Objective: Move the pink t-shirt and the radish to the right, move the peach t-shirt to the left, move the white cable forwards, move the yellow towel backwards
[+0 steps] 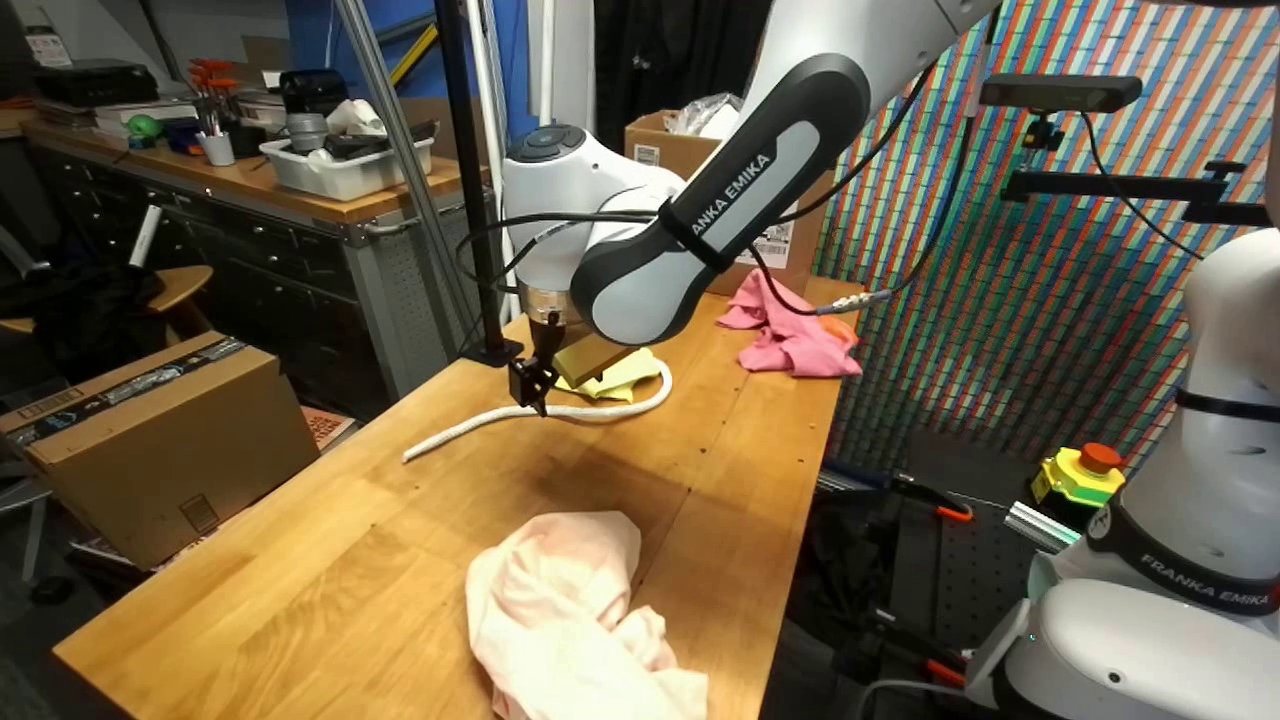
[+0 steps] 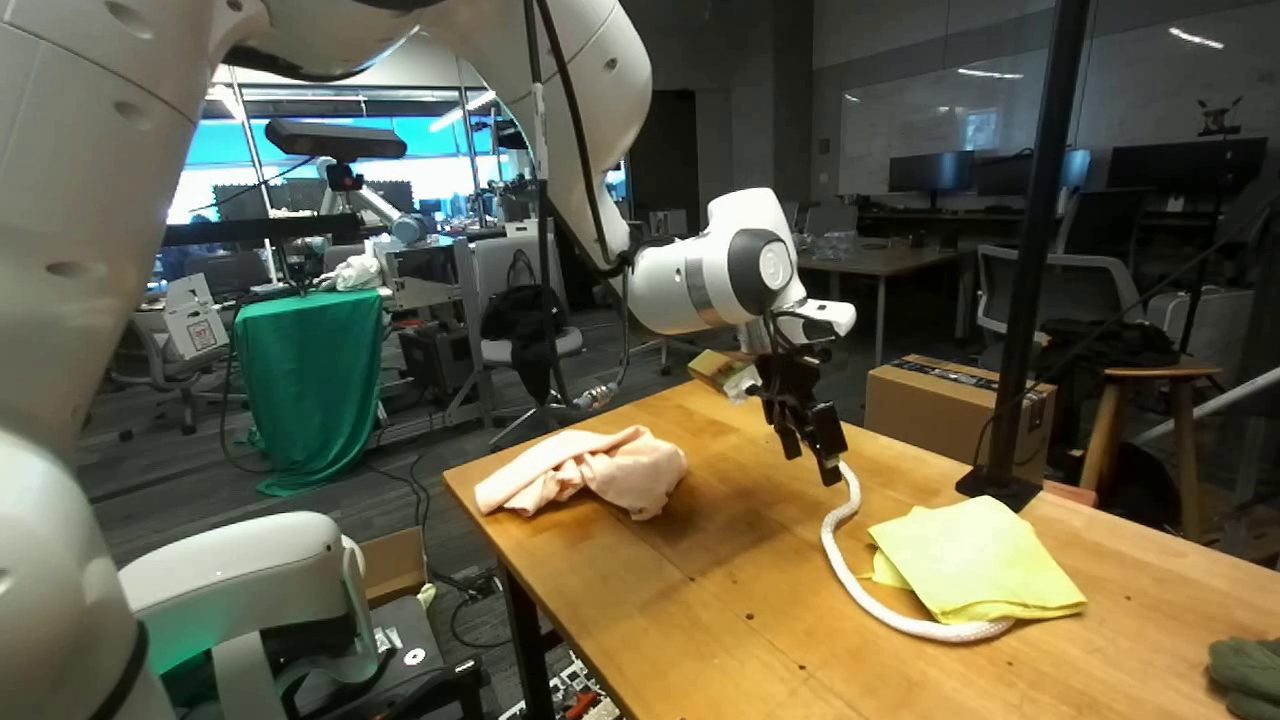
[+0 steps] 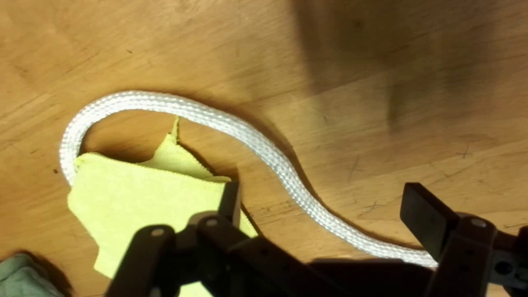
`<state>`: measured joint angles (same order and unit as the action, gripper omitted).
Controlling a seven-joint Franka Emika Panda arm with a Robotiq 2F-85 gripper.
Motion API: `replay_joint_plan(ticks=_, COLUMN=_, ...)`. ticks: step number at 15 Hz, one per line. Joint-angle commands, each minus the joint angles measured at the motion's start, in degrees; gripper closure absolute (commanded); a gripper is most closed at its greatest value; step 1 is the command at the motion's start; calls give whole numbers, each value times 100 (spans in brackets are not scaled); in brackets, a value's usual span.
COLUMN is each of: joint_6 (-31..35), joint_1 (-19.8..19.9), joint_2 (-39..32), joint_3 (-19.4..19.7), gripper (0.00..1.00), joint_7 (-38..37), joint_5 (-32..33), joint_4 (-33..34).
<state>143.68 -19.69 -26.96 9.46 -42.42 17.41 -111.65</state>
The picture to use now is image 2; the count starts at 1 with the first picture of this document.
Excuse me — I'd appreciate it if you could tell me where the white-backed office chair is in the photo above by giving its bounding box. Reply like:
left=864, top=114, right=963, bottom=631
left=972, top=244, right=1152, bottom=351

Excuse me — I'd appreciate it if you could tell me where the cardboard box with black tape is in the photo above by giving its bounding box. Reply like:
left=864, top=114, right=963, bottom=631
left=860, top=351, right=1059, bottom=474

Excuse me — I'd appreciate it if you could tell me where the black bag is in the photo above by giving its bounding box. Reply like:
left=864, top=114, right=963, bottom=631
left=1035, top=316, right=1185, bottom=404

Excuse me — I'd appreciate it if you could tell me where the black office chair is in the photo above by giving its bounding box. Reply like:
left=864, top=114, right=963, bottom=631
left=475, top=278, right=594, bottom=451

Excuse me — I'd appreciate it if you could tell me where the dark green cloth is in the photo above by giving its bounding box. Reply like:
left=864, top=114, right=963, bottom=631
left=1205, top=634, right=1280, bottom=720

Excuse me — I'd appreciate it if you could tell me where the yellow-green cloth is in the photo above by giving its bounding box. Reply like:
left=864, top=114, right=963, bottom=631
left=864, top=491, right=1091, bottom=631

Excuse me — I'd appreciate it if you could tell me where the black computer monitor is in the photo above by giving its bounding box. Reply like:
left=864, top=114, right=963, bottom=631
left=1103, top=135, right=1273, bottom=205
left=887, top=149, right=976, bottom=199

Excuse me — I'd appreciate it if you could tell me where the black metal table leg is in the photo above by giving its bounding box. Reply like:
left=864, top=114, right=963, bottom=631
left=496, top=562, right=562, bottom=720

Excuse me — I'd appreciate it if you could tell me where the wooden stool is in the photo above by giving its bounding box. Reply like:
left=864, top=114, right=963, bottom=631
left=1076, top=364, right=1225, bottom=539

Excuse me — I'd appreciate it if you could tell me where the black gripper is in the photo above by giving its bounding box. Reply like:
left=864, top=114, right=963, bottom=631
left=753, top=341, right=855, bottom=491

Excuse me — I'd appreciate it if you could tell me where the green draped cloth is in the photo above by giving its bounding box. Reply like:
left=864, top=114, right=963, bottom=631
left=233, top=289, right=393, bottom=501

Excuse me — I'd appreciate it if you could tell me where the white rope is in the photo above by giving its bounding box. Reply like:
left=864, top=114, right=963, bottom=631
left=815, top=457, right=1020, bottom=649

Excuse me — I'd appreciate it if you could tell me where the small brown box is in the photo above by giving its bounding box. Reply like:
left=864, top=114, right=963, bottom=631
left=358, top=523, right=433, bottom=606

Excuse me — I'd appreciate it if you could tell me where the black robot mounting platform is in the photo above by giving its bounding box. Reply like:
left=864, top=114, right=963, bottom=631
left=264, top=590, right=493, bottom=720

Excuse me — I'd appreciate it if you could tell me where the peach t-shirt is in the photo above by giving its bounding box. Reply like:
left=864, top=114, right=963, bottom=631
left=474, top=418, right=692, bottom=523

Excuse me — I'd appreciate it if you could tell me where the black pole with base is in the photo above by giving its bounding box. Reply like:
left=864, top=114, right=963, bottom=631
left=954, top=0, right=1091, bottom=514

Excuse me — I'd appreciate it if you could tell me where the yellowish wrist camera box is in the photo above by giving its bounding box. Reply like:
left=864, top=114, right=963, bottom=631
left=686, top=348, right=764, bottom=398

